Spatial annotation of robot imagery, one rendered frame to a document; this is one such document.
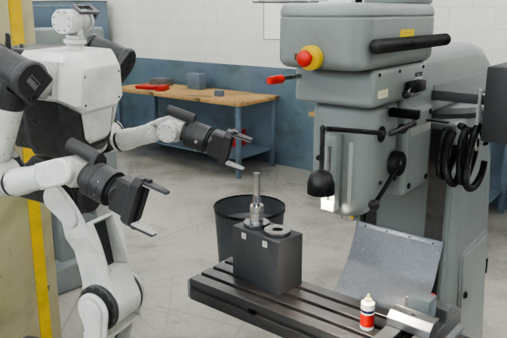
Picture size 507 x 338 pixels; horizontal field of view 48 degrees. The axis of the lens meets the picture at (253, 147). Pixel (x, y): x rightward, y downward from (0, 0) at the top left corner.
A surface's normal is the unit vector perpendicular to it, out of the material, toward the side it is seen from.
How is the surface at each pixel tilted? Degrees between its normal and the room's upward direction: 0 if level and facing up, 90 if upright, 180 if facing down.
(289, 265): 90
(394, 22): 90
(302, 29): 90
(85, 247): 115
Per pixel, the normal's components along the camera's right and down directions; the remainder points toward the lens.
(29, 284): 0.79, 0.14
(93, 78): 0.94, 0.13
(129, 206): -0.40, 0.11
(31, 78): 0.85, 0.42
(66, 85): 0.44, 0.17
